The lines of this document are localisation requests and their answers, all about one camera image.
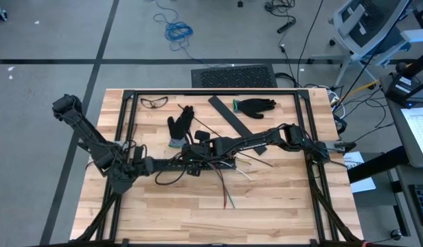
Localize black glove green cuff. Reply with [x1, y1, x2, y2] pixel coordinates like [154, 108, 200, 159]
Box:
[167, 105, 195, 149]
[232, 98, 277, 120]

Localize red cable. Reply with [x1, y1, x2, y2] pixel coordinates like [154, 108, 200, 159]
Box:
[209, 163, 228, 209]

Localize black duct cover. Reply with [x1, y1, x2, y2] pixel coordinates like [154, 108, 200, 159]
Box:
[207, 95, 268, 156]

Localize green cable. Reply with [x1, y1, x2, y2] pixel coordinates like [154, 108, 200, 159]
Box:
[216, 167, 236, 209]

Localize clear safety glasses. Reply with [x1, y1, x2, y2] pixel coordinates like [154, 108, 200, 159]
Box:
[139, 96, 169, 110]

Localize white paper sheet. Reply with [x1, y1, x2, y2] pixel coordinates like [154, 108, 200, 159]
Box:
[342, 150, 377, 194]

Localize black desk leg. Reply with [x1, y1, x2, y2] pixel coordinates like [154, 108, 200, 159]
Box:
[347, 145, 410, 185]

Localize grey office chair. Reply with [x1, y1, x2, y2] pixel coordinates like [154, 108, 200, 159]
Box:
[309, 0, 423, 89]

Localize black box white labels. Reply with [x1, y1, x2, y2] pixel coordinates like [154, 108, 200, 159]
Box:
[385, 73, 420, 106]

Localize white printed sheet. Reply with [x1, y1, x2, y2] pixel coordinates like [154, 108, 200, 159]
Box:
[400, 106, 423, 169]

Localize black keyboard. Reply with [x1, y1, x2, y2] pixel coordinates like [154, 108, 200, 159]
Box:
[409, 184, 423, 227]

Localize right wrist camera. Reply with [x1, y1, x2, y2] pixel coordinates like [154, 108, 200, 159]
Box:
[186, 163, 203, 178]

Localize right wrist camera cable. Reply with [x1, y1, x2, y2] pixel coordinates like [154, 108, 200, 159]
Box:
[155, 152, 188, 186]

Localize blue coiled floor cable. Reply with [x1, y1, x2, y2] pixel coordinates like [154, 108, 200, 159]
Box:
[152, 0, 212, 66]

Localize black floor cable bundle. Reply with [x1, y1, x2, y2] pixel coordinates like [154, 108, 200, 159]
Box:
[264, 0, 297, 35]

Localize long black taut cable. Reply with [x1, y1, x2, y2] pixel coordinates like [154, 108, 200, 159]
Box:
[336, 0, 412, 106]

